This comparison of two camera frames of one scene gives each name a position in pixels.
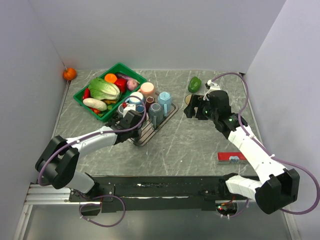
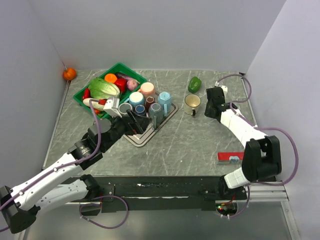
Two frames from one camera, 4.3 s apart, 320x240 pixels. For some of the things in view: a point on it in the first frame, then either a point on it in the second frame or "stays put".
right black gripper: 196,101 → 207,112
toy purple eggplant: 120,75 stays put
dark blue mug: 140,108 stays put
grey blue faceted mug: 156,114 stays put
